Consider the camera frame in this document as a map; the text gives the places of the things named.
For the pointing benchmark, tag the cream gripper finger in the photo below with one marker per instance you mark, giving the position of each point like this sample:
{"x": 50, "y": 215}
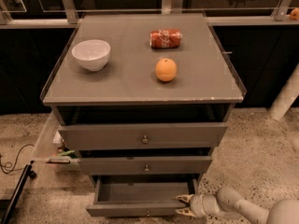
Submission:
{"x": 185, "y": 212}
{"x": 186, "y": 198}

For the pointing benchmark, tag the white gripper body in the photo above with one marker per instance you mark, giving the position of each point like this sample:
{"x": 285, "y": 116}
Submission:
{"x": 197, "y": 205}

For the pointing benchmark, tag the grey bottom drawer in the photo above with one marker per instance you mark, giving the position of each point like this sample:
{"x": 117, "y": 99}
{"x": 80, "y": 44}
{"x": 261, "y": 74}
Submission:
{"x": 140, "y": 195}

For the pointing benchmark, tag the grey drawer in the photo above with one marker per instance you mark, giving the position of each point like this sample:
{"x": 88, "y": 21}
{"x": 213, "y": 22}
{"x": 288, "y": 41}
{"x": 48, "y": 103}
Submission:
{"x": 140, "y": 136}
{"x": 140, "y": 195}
{"x": 145, "y": 165}

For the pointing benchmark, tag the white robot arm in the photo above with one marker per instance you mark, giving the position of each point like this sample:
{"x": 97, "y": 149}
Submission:
{"x": 227, "y": 203}

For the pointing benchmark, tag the grey middle drawer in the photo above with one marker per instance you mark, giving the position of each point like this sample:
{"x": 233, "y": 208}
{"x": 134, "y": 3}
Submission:
{"x": 145, "y": 165}

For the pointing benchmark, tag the grey drawer cabinet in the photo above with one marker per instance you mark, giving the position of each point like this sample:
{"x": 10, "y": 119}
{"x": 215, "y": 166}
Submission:
{"x": 127, "y": 91}

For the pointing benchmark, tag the grey top drawer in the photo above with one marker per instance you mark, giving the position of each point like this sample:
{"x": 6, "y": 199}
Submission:
{"x": 140, "y": 136}

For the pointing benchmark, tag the clear plastic side bin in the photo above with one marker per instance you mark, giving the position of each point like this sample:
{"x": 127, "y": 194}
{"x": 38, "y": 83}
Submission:
{"x": 46, "y": 148}

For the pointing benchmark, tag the red soda can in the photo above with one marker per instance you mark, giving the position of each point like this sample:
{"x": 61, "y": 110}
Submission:
{"x": 165, "y": 38}

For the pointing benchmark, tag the black stand leg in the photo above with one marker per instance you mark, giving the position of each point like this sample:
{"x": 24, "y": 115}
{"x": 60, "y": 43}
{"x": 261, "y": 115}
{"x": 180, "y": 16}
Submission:
{"x": 27, "y": 172}

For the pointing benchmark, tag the white ceramic bowl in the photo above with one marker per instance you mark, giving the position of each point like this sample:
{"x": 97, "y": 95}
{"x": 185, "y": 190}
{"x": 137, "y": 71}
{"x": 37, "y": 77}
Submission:
{"x": 92, "y": 54}

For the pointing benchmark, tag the orange fruit on ledge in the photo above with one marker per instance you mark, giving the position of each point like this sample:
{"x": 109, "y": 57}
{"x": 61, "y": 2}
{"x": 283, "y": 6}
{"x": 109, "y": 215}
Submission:
{"x": 294, "y": 15}

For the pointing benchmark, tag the metal window railing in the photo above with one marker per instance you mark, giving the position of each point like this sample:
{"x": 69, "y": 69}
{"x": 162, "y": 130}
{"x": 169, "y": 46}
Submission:
{"x": 72, "y": 10}

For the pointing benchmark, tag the white pillar post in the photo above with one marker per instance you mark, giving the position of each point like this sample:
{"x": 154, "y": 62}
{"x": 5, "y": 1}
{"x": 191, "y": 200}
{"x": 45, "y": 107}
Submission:
{"x": 286, "y": 96}

